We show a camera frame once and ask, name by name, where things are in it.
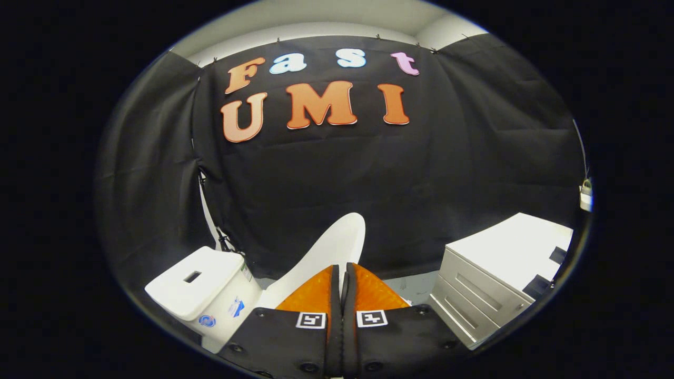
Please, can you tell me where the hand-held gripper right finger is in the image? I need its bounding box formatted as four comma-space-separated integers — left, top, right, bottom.
342, 262, 470, 378

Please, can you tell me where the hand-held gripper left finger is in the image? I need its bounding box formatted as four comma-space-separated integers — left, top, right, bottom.
219, 263, 343, 378

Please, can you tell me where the white toilet lid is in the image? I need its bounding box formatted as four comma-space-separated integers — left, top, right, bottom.
255, 213, 366, 311

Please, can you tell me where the white toilet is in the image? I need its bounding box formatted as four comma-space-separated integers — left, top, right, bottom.
145, 246, 264, 354

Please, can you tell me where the white drawer cabinet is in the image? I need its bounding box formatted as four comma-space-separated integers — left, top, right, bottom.
428, 213, 574, 349

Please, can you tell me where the black backdrop cloth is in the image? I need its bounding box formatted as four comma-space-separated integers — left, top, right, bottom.
94, 34, 586, 327

